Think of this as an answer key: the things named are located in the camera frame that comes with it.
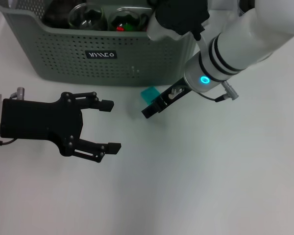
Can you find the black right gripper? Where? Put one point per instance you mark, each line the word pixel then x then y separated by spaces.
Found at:
pixel 174 96

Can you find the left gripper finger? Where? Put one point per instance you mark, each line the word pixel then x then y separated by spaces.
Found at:
pixel 112 148

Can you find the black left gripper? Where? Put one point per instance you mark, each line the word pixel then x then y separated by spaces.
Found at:
pixel 39 120

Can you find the cyan square toy brick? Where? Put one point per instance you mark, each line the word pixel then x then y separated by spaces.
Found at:
pixel 148 94

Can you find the small red toy brick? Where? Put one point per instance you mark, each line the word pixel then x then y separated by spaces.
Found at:
pixel 120 29

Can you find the glass teacup with black sleeve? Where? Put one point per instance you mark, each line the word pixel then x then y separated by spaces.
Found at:
pixel 125 20
pixel 87 18

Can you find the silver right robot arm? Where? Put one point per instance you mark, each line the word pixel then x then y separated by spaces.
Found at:
pixel 235 49

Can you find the grey perforated storage bin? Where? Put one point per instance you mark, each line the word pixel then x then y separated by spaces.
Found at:
pixel 63 61

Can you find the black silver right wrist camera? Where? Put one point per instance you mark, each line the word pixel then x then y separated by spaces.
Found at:
pixel 181 14

